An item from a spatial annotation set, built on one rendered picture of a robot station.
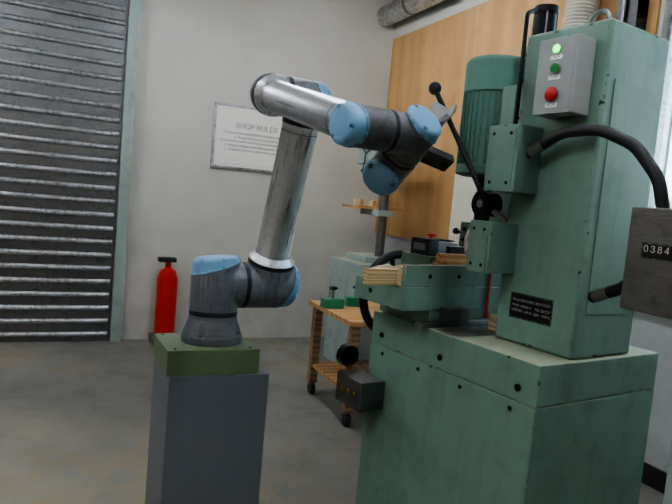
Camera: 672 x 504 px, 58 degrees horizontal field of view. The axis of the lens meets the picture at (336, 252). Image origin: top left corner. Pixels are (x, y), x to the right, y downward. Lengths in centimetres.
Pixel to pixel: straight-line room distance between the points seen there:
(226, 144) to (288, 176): 267
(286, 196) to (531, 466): 102
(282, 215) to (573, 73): 94
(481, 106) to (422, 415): 81
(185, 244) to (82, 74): 129
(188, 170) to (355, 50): 160
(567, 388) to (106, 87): 362
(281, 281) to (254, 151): 268
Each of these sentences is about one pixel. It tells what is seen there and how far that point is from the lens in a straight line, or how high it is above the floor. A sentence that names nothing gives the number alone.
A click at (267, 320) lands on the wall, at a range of 473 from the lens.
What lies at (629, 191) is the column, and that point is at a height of 117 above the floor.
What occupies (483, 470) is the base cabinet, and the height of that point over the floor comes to 53.
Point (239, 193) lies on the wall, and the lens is 454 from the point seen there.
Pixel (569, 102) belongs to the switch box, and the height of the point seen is 134.
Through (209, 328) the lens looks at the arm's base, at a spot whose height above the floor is 68.
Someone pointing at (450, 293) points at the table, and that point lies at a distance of 161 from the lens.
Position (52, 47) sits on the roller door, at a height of 189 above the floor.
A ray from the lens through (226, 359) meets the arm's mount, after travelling 188.
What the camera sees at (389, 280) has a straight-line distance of 152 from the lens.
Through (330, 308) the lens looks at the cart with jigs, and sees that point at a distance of 321.
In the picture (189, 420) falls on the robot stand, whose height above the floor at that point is 42.
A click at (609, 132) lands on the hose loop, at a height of 128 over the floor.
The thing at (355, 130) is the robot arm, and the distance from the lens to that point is 125.
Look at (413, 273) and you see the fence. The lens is 152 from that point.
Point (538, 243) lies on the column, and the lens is 146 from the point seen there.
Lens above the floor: 110
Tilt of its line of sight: 5 degrees down
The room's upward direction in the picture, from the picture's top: 5 degrees clockwise
